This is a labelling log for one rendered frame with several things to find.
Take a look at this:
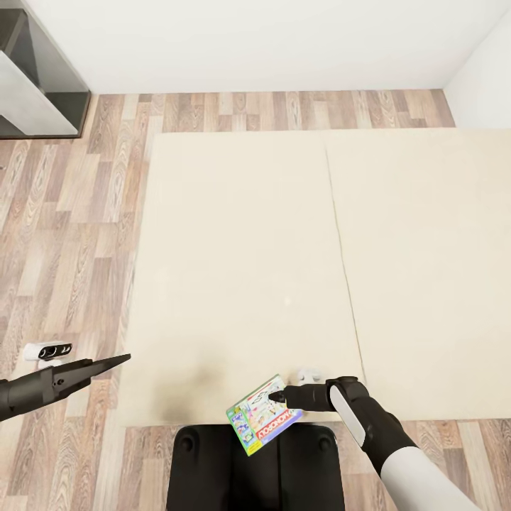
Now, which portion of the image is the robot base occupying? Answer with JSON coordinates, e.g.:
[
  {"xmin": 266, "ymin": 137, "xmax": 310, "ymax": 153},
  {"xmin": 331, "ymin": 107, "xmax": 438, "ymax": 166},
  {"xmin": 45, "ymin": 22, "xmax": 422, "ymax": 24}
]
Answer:
[{"xmin": 166, "ymin": 422, "xmax": 345, "ymax": 511}]

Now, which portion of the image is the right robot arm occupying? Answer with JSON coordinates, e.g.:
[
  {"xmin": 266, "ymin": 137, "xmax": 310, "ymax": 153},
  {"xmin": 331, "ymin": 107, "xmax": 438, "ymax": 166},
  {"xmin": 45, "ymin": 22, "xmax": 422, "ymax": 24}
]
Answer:
[{"xmin": 268, "ymin": 367, "xmax": 481, "ymax": 511}]

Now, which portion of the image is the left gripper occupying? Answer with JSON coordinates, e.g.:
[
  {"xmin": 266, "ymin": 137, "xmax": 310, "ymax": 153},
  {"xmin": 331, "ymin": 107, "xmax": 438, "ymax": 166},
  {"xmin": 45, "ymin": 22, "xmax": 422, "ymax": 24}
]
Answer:
[{"xmin": 8, "ymin": 354, "xmax": 131, "ymax": 414}]

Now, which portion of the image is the board game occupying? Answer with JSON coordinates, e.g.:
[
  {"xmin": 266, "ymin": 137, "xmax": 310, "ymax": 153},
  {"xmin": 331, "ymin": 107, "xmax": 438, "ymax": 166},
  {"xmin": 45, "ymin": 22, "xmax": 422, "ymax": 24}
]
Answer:
[{"xmin": 226, "ymin": 373, "xmax": 303, "ymax": 455}]

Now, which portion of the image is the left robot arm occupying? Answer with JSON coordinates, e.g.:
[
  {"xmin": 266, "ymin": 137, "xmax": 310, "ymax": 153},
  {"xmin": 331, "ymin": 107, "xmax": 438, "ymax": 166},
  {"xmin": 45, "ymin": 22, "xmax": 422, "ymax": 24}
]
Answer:
[{"xmin": 0, "ymin": 341, "xmax": 131, "ymax": 422}]

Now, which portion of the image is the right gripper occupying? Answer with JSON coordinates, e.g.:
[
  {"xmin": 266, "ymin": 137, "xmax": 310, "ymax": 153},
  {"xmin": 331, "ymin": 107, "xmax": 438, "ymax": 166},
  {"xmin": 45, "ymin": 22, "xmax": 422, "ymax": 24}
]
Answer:
[{"xmin": 268, "ymin": 384, "xmax": 322, "ymax": 412}]

